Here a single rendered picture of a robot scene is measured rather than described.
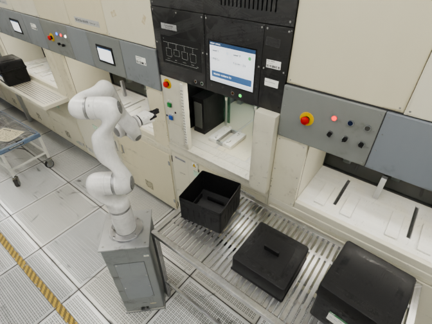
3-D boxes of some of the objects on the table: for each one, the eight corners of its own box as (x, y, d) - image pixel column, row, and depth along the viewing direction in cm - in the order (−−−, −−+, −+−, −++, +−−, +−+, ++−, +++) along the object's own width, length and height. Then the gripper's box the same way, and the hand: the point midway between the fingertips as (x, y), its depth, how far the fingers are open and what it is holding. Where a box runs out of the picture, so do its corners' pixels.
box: (306, 312, 128) (319, 284, 113) (333, 269, 145) (347, 239, 129) (372, 362, 113) (396, 337, 98) (393, 306, 130) (417, 278, 114)
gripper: (143, 119, 171) (165, 108, 182) (127, 112, 178) (150, 101, 189) (145, 130, 176) (166, 118, 187) (130, 123, 183) (151, 112, 194)
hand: (155, 111), depth 187 cm, fingers closed
